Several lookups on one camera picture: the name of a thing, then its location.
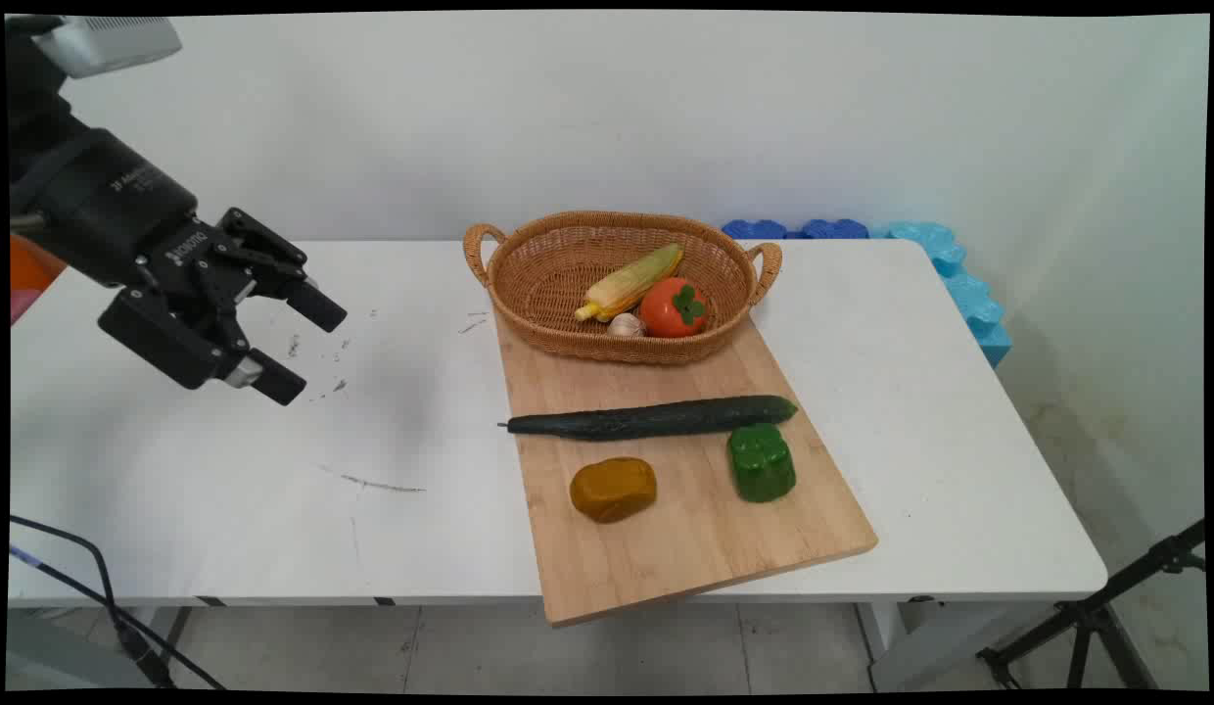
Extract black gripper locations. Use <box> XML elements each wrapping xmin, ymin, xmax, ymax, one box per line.
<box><xmin>10</xmin><ymin>127</ymin><xmax>349</xmax><ymax>407</ymax></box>

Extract dark green toy cucumber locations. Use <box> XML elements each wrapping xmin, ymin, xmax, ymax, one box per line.
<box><xmin>497</xmin><ymin>396</ymin><xmax>799</xmax><ymax>442</ymax></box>

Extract orange plastic object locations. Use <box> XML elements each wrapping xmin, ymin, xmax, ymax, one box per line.
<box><xmin>10</xmin><ymin>235</ymin><xmax>68</xmax><ymax>295</ymax></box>

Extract woven wicker basket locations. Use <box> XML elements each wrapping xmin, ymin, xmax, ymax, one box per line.
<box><xmin>463</xmin><ymin>211</ymin><xmax>783</xmax><ymax>366</ymax></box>

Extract yellow toy corn cob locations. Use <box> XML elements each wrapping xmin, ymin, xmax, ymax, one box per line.
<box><xmin>575</xmin><ymin>244</ymin><xmax>684</xmax><ymax>323</ymax></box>

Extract brown toy potato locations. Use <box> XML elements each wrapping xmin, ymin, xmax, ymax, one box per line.
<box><xmin>569</xmin><ymin>457</ymin><xmax>658</xmax><ymax>524</ymax></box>

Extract orange toy tomato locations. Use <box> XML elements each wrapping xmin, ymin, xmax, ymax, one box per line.
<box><xmin>638</xmin><ymin>277</ymin><xmax>709</xmax><ymax>340</ymax></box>

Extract wooden cutting board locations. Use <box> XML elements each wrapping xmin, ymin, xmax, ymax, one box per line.
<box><xmin>494</xmin><ymin>313</ymin><xmax>879</xmax><ymax>628</ymax></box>

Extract dark blue foam mat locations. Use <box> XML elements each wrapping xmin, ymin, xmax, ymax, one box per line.
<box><xmin>722</xmin><ymin>218</ymin><xmax>869</xmax><ymax>241</ymax></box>

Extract green toy bell pepper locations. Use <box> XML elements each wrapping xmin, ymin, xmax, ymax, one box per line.
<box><xmin>727</xmin><ymin>424</ymin><xmax>797</xmax><ymax>504</ymax></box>

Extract white table leg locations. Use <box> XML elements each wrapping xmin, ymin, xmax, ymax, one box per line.
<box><xmin>855</xmin><ymin>597</ymin><xmax>1000</xmax><ymax>692</ymax></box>

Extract light blue foam mat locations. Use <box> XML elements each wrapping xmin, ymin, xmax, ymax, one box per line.
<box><xmin>869</xmin><ymin>221</ymin><xmax>1012</xmax><ymax>369</ymax></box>

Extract black tripod stand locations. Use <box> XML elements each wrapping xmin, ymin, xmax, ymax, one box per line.
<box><xmin>976</xmin><ymin>519</ymin><xmax>1207</xmax><ymax>691</ymax></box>

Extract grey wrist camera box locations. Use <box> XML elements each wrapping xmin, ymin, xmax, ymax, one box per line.
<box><xmin>34</xmin><ymin>15</ymin><xmax>183</xmax><ymax>80</ymax></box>

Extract black cable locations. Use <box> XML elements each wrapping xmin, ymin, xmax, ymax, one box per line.
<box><xmin>10</xmin><ymin>514</ymin><xmax>177</xmax><ymax>689</ymax></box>
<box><xmin>10</xmin><ymin>544</ymin><xmax>226</xmax><ymax>691</ymax></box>

